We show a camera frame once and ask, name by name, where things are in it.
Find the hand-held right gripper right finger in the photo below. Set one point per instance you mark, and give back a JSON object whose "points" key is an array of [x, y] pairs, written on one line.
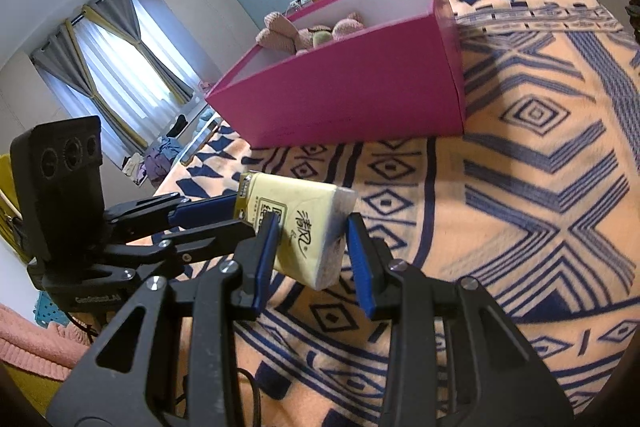
{"points": [[361, 267]]}

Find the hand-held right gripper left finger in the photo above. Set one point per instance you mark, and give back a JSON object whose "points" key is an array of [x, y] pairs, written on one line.
{"points": [[264, 259]]}

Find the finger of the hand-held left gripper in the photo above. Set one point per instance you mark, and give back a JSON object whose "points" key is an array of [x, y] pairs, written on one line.
{"points": [[200, 247], [205, 209]]}

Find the yellow tissue pack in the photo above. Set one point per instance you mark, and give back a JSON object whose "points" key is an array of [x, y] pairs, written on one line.
{"points": [[305, 227]]}

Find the pink cardboard box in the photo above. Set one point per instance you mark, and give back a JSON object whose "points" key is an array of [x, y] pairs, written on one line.
{"points": [[360, 92]]}

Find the pink knitted plush doll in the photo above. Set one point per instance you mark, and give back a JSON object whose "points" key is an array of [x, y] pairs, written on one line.
{"points": [[280, 34]]}

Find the green plush toy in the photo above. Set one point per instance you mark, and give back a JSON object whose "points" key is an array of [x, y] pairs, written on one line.
{"points": [[321, 38]]}

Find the person's left forearm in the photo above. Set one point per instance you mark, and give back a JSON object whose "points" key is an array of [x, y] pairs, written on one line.
{"points": [[35, 342]]}

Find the yellow hanging garment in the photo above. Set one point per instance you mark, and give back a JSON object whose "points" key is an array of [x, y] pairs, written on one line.
{"points": [[6, 202]]}

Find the purple blue clothes pile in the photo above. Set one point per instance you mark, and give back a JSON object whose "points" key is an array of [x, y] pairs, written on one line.
{"points": [[160, 159]]}

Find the black garment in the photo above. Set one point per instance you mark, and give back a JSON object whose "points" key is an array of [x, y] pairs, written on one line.
{"points": [[177, 125]]}

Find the blue plastic basket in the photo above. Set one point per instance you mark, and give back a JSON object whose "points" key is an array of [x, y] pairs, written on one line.
{"points": [[50, 314]]}

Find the grey yellow curtain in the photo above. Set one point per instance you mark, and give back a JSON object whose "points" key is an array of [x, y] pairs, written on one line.
{"points": [[60, 87], [150, 37]]}

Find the white sheer curtain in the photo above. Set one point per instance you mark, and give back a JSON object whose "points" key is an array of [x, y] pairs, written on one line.
{"points": [[115, 67]]}

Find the orange blue patterned blanket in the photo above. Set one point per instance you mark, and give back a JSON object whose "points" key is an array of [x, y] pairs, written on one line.
{"points": [[525, 157]]}

